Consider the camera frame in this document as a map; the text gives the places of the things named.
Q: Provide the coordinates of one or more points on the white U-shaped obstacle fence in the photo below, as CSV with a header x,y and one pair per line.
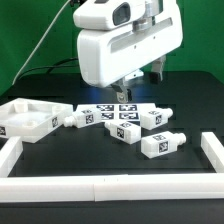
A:
x,y
112,187

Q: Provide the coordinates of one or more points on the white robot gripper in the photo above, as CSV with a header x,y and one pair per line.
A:
x,y
118,37

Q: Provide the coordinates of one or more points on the paper sheet with AprilTags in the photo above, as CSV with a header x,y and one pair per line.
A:
x,y
129,112

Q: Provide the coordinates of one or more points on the white square table top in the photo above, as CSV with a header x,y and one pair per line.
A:
x,y
31,119

